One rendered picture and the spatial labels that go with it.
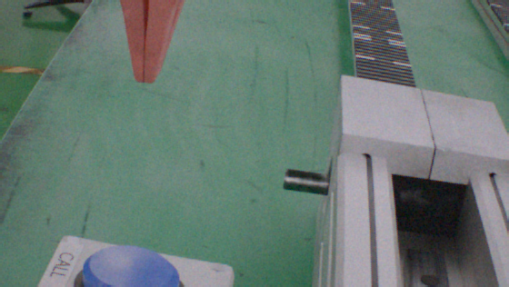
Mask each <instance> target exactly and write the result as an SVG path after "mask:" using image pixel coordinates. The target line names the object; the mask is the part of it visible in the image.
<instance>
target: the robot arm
mask: <svg viewBox="0 0 509 287"><path fill-rule="evenodd" d="M120 2H121V3H120V5H121V6H122V10H123V17H124V20H125V31H126V34H127V43H128V46H129V50H130V58H131V62H132V66H133V69H134V70H133V74H134V78H135V80H136V81H137V82H140V83H148V84H151V83H153V82H154V81H155V79H156V78H157V76H158V75H159V73H160V71H161V70H162V67H163V64H164V61H165V57H166V54H167V51H168V48H169V45H170V43H171V40H172V37H173V34H174V31H175V27H176V24H177V22H178V19H179V15H180V13H181V11H182V8H183V5H184V2H185V0H120Z"/></svg>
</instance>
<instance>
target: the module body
mask: <svg viewBox="0 0 509 287"><path fill-rule="evenodd" d="M394 210H395V206H394V194H393V181H392V175H391V168H390V164H389V162H388V161H387V160H386V158H383V157H377V156H372V158H368V157H365V154H360V153H342V154H341V155H338V156H337V165H336V169H335V175H334V192H333V193H331V196H330V199H329V203H328V208H327V213H326V218H325V223H324V243H321V245H320V251H319V255H318V260H317V265H316V269H315V274H314V279H313V282H312V287H509V177H508V176H503V175H494V176H489V175H488V173H480V172H474V173H473V174H471V175H470V176H469V182H468V185H467V189H466V192H465V196H464V200H463V204H462V208H461V212H460V216H459V221H458V224H457V227H456V231H455V234H454V237H452V236H442V235H437V234H434V235H432V234H427V233H412V232H408V231H405V232H402V231H397V230H396V228H397V225H396V219H395V212H394Z"/></svg>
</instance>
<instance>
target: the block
mask: <svg viewBox="0 0 509 287"><path fill-rule="evenodd" d="M342 153H360V154H365V157H368V158H372V156H377V157H383V158H386V160H387V161H388V162H389V164H390V168H391V175H392V181H393V194H394V206H395V210H394V212H395V219H396V225H397V228H396V230H397V231H402V232H405V231H408V232H412V233H427V234H432V235H434V234H437V235H442V236H452V237H454V234H455V231H456V227H457V224H458V221H459V216H460V212H461V208H462V204H463V200H464V196H465V192H466V189H467V185H468V182H469V176H470V175H471V174H473V173H474V172H480V173H488V175H489V176H494V175H503V176H508V177H509V137H508V133H507V132H506V130H505V129H504V125H503V124H502V121H501V118H500V116H499V115H498V113H497V110H496V108H495V107H494V103H490V102H486V101H480V100H475V99H471V98H465V97H461V96H455V95H450V94H440V93H435V92H431V91H428V90H425V89H422V90H421V91H420V89H419V88H413V87H409V86H403V85H398V84H388V83H382V82H376V81H370V80H365V79H364V78H359V77H353V76H347V75H342V76H341V80H340V85H339V90H338V95H337V100H336V105H335V115H334V125H333V130H332V134H331V140H330V145H329V150H328V155H327V160H326V166H325V170H324V173H317V172H311V171H305V170H299V169H293V168H287V169H286V170H285V176H284V188H283V189H285V190H287V191H292V192H295V191H298V192H304V193H315V194H321V195H320V201H319V205H318V210H317V215H316V230H315V240H314V266H313V279H314V274H315V269H316V265H317V260H318V255H319V251H320V245H321V243H324V223H325V218H326V213H327V208H328V203H329V199H330V196H331V193H333V192H334V175H335V169H336V165H337V156H338V155H341V154H342Z"/></svg>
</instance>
